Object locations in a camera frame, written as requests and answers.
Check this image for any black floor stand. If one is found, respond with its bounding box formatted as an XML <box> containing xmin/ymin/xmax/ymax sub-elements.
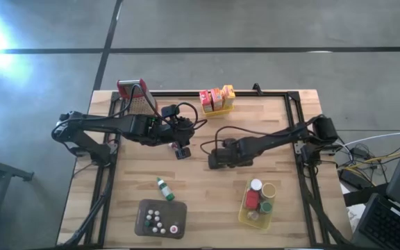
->
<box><xmin>0</xmin><ymin>151</ymin><xmax>35</xmax><ymax>250</ymax></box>

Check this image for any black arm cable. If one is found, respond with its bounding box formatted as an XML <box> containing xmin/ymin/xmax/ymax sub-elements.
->
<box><xmin>125</xmin><ymin>83</ymin><xmax>208</xmax><ymax>140</ymax></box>
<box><xmin>199</xmin><ymin>125</ymin><xmax>303</xmax><ymax>156</ymax></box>

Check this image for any green food colouring bottle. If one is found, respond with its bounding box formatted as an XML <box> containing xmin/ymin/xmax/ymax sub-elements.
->
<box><xmin>156</xmin><ymin>176</ymin><xmax>176</xmax><ymax>203</ymax></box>

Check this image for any black power brick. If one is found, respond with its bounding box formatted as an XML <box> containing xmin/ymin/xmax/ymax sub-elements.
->
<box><xmin>338</xmin><ymin>168</ymin><xmax>367</xmax><ymax>190</ymax></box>

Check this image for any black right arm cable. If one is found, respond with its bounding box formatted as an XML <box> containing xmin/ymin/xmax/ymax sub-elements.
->
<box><xmin>199</xmin><ymin>125</ymin><xmax>303</xmax><ymax>156</ymax></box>

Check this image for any black laptop keyboard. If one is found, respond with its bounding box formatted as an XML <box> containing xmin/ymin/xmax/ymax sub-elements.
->
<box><xmin>351</xmin><ymin>192</ymin><xmax>400</xmax><ymax>250</ymax></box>

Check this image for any white paper sheet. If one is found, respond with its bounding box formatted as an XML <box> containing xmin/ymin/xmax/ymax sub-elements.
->
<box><xmin>345</xmin><ymin>204</ymin><xmax>365</xmax><ymax>231</ymax></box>

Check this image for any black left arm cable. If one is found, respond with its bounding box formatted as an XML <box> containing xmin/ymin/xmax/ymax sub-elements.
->
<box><xmin>125</xmin><ymin>83</ymin><xmax>208</xmax><ymax>140</ymax></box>

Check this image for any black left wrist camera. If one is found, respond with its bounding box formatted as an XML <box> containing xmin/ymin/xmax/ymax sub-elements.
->
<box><xmin>160</xmin><ymin>103</ymin><xmax>181</xmax><ymax>119</ymax></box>

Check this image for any white cable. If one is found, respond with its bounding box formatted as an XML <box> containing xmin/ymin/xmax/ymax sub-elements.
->
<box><xmin>338</xmin><ymin>130</ymin><xmax>400</xmax><ymax>149</ymax></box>

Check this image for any yellow plastic basket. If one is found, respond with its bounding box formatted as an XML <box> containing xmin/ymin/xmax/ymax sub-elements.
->
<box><xmin>201</xmin><ymin>103</ymin><xmax>235</xmax><ymax>118</ymax></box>

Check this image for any red Froot Loops cereal box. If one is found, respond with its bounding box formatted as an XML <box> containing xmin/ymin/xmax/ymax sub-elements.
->
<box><xmin>199</xmin><ymin>90</ymin><xmax>213</xmax><ymax>113</ymax></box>

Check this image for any yellow translucent plastic bin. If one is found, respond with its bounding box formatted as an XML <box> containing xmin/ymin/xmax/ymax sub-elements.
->
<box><xmin>237</xmin><ymin>178</ymin><xmax>276</xmax><ymax>231</ymax></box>

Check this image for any yellow Corn Pops cereal box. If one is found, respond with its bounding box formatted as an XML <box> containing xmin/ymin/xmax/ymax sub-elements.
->
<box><xmin>222</xmin><ymin>84</ymin><xmax>236</xmax><ymax>108</ymax></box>

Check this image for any orange Mini Wheats cereal box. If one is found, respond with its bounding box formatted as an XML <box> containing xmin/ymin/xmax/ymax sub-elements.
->
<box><xmin>210</xmin><ymin>87</ymin><xmax>224</xmax><ymax>111</ymax></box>

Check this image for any grey translucent plastic bin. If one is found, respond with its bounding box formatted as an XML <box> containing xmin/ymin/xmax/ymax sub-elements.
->
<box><xmin>134</xmin><ymin>198</ymin><xmax>188</xmax><ymax>240</ymax></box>

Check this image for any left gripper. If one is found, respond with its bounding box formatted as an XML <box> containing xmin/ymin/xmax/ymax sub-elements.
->
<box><xmin>157</xmin><ymin>116</ymin><xmax>197</xmax><ymax>161</ymax></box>

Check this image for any red smoked paprika tin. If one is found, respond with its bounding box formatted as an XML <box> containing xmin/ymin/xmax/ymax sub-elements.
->
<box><xmin>244</xmin><ymin>190</ymin><xmax>260</xmax><ymax>211</ymax></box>

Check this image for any metal box grater red handle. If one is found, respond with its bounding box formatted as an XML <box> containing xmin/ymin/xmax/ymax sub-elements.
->
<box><xmin>116</xmin><ymin>78</ymin><xmax>159</xmax><ymax>116</ymax></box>

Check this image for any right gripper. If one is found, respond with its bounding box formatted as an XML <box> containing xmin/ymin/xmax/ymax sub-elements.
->
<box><xmin>208</xmin><ymin>137</ymin><xmax>255</xmax><ymax>170</ymax></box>

